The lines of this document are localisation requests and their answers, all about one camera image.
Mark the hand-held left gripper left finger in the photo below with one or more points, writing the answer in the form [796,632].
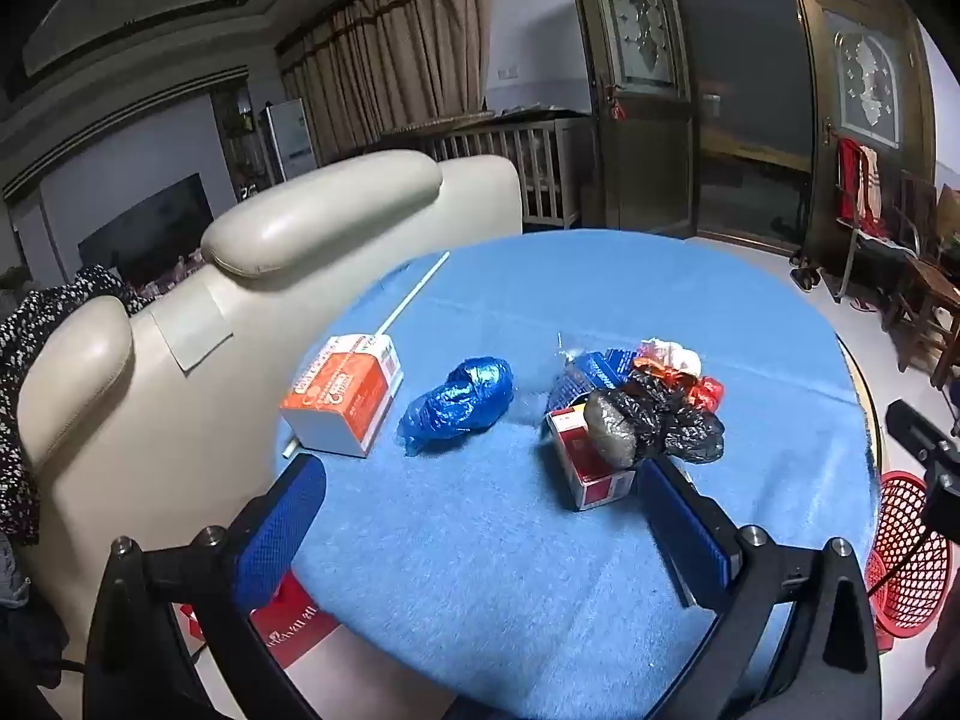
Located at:
[277,532]

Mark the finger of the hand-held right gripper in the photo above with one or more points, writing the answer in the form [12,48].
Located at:
[919,427]

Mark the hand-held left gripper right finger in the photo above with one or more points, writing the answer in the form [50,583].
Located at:
[675,525]

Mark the red and white box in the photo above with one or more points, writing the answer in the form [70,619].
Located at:
[592,480]

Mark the black plastic bag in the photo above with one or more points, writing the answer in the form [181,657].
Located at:
[675,427]

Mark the red plastic mesh basket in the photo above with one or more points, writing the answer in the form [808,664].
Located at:
[907,592]

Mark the orange packet bundle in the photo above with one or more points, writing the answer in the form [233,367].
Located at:
[709,392]

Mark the torn blue carton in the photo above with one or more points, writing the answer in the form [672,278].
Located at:
[581,382]

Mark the white tissue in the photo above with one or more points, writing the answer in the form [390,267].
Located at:
[675,354]

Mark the clear plastic wrapper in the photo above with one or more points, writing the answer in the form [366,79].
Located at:
[568,351]

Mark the blue plastic bag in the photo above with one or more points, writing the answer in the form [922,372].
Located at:
[457,401]

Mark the red paper gift bag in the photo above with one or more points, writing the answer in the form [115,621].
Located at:
[292,626]

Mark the pink slipper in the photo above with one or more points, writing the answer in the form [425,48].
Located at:
[862,305]

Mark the wooden chair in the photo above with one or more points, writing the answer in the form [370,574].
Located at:
[922,292]

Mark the cream leather sofa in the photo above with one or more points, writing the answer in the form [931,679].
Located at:
[187,427]

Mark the orange and white box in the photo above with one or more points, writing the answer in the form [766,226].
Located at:
[337,397]

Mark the metal chair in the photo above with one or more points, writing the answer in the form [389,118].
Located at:
[874,247]

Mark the round blue-covered table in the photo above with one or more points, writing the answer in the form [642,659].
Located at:
[487,577]

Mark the pair of dark shoes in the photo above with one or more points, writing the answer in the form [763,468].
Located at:
[804,270]

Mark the red and striped clothing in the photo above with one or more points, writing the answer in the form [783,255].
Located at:
[851,180]

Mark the grey cloth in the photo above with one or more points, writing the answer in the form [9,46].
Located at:
[19,592]

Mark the thin white stick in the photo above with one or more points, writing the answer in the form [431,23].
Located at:
[412,294]

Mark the black floral garment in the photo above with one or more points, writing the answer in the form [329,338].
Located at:
[22,360]

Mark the flat screen television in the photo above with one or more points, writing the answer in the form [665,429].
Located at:
[150,232]

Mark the brown door with glass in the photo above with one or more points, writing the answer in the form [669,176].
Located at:
[862,75]
[645,150]

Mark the wooden baby crib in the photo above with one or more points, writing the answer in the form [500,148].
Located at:
[540,165]

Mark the display shelf with plants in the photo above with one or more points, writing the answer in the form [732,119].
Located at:
[236,142]

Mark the white standing air conditioner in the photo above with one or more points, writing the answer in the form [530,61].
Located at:
[292,139]

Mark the red door tassel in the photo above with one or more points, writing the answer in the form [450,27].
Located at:
[616,106]

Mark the beige curtain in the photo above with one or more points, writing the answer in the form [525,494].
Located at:
[390,67]

